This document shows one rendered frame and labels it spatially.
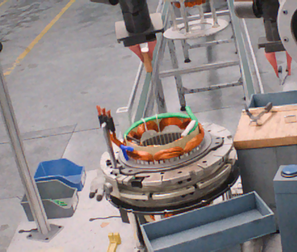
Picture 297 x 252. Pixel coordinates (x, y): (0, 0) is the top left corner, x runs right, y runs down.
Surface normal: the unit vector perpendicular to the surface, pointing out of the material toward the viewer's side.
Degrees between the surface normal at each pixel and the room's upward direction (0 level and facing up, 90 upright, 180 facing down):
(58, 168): 87
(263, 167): 90
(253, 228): 90
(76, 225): 0
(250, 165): 90
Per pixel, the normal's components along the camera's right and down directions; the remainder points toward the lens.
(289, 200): -0.36, 0.39
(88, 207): -0.18, -0.92
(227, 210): 0.25, 0.29
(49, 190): -0.04, 0.33
